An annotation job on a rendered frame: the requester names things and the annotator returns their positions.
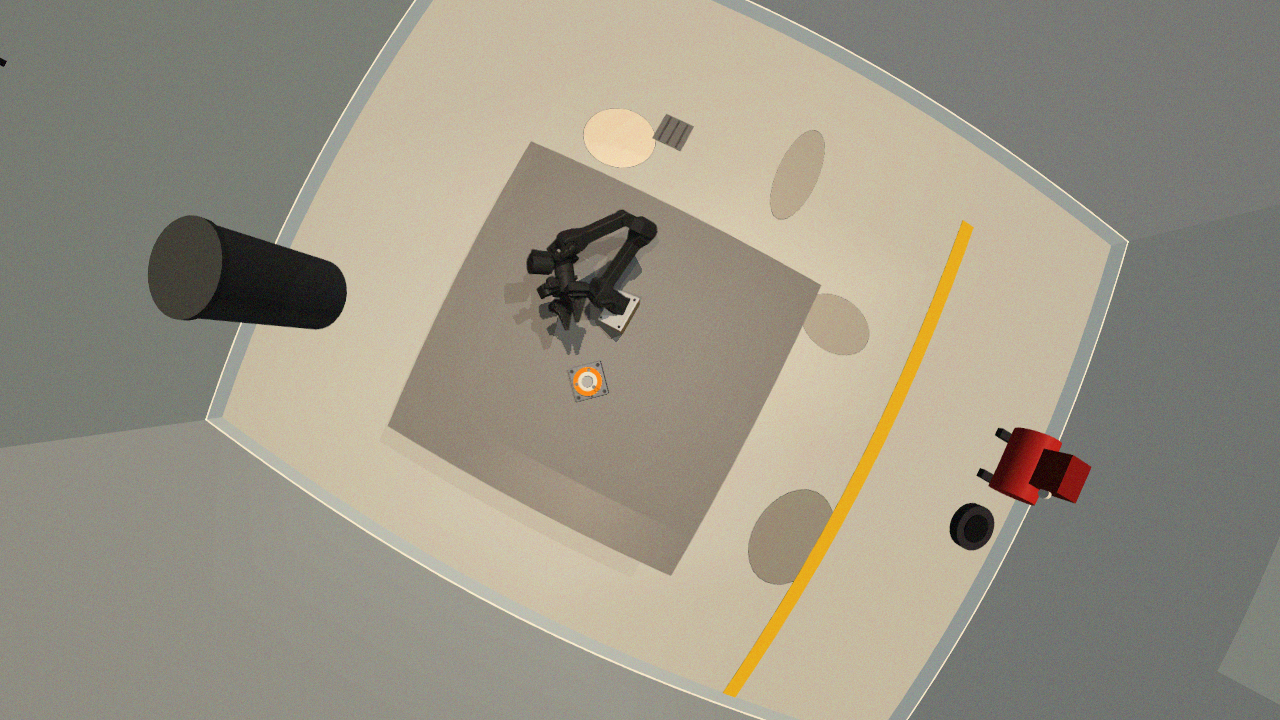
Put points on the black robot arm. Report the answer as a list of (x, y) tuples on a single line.
[(572, 241)]

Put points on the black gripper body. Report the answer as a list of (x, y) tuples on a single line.
[(570, 286)]

